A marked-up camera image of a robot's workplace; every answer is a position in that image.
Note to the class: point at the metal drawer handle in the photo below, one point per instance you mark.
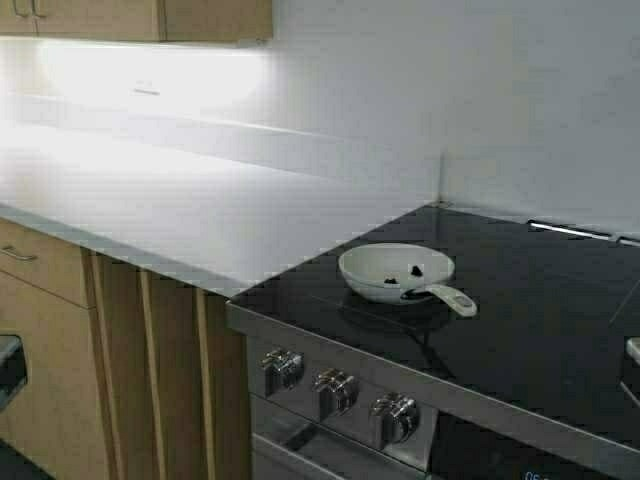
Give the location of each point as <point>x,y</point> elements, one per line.
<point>13,253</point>

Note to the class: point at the black robot base left corner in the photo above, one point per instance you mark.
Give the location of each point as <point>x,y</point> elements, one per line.
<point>13,368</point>

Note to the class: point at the stainless steel stove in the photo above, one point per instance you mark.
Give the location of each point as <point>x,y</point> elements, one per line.
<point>534,386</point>

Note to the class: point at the chrome stove knob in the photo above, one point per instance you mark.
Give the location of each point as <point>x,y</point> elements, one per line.
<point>335,392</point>
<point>282,369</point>
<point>393,418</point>

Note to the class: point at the chrome stove knob middle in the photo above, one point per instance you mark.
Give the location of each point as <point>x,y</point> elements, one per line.
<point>335,392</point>

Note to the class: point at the wooden base cabinet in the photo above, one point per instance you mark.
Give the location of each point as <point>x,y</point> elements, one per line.
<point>131,374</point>

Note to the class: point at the wooden upper cabinet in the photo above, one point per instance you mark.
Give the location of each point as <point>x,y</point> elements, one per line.
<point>156,21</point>

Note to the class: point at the chrome stove knob left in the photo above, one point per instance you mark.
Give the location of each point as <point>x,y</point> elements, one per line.
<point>282,369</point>

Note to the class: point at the chrome stove knob right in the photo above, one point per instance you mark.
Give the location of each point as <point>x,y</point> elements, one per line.
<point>393,418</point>

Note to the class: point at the white frying pan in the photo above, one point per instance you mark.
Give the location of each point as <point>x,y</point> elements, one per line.
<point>364,268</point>

